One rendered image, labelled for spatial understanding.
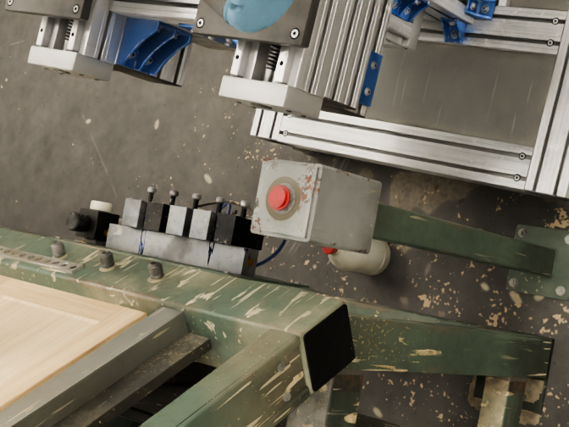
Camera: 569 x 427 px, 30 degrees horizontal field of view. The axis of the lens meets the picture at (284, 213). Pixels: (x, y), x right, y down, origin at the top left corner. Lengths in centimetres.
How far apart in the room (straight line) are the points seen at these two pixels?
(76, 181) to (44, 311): 149
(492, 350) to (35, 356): 88
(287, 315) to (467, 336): 49
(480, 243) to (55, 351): 83
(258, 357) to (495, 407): 80
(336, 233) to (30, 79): 220
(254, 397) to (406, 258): 109
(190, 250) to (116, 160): 133
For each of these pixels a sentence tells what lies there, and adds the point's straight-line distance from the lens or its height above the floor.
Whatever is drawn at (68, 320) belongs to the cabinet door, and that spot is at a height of 95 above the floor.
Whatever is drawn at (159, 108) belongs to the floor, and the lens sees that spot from 320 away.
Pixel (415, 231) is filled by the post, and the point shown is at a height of 59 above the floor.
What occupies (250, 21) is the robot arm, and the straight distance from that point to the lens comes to 135.
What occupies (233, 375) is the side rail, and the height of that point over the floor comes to 102.
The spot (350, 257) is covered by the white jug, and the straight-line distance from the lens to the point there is 249.
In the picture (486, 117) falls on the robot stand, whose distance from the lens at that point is 229.
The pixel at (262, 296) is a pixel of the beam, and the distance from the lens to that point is 174.
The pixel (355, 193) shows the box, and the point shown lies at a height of 83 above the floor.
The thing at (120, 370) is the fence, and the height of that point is 102.
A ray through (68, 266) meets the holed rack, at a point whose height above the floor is 89.
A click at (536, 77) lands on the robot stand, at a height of 21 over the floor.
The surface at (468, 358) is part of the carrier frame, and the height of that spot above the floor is 37.
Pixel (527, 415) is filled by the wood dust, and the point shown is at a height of 1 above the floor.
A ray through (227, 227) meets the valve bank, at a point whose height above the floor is 76.
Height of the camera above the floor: 218
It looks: 51 degrees down
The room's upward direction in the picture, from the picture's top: 77 degrees counter-clockwise
